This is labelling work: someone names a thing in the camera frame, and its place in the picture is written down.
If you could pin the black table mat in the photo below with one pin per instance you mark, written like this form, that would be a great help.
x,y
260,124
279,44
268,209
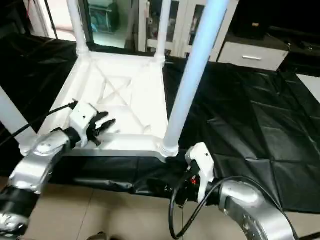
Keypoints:
x,y
260,125

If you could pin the white glass door cabinet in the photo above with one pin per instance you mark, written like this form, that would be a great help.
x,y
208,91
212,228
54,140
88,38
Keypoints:
x,y
180,22

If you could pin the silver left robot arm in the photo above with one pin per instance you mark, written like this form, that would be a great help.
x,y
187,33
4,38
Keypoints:
x,y
30,175

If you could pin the teal plastic stool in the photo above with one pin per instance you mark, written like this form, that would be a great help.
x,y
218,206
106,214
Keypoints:
x,y
102,17

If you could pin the white plastic table top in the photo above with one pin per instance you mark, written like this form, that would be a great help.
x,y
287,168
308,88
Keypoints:
x,y
115,95

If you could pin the white plastic table leg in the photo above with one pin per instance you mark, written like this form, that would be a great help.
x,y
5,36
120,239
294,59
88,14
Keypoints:
x,y
12,115
162,27
192,75
76,25

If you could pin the white drawer unit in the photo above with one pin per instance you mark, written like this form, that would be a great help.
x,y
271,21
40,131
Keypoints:
x,y
252,54

